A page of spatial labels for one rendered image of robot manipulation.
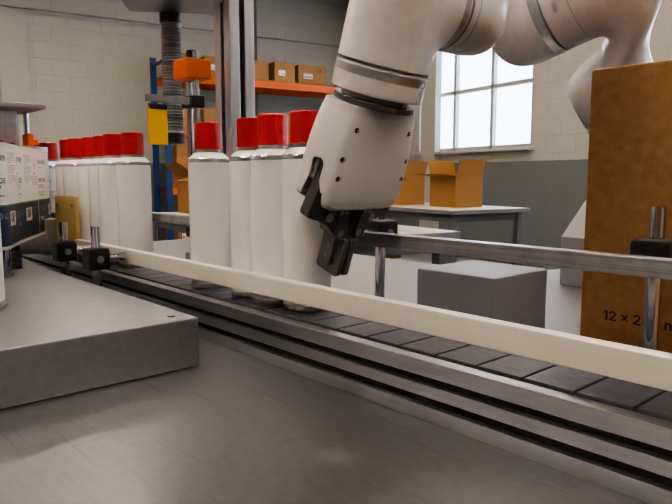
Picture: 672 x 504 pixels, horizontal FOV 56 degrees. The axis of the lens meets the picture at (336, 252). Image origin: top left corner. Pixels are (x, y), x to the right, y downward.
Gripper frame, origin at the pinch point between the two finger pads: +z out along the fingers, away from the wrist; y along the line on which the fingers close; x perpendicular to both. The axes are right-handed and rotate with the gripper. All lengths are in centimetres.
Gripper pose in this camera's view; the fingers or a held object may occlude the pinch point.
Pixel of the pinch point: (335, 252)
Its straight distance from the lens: 63.4
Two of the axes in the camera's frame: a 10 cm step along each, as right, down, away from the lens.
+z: -2.3, 9.0, 3.6
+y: -7.4, 0.8, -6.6
